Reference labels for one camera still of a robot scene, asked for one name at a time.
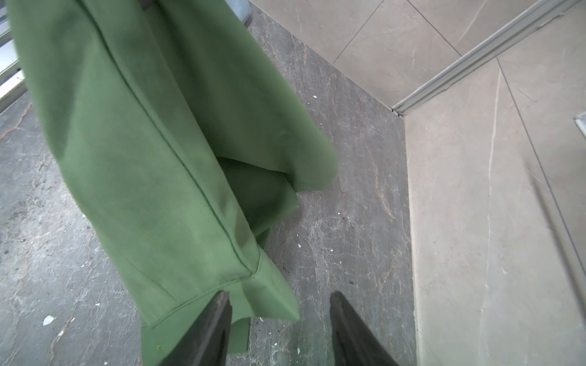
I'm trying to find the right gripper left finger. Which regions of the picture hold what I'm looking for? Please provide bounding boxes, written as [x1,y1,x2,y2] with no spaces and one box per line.
[159,291,232,366]

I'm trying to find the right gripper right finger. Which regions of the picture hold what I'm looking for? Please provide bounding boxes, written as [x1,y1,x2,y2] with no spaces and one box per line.
[330,291,398,366]

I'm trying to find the green skirt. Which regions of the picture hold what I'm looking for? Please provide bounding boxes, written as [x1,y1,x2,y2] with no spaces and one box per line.
[6,1,337,365]

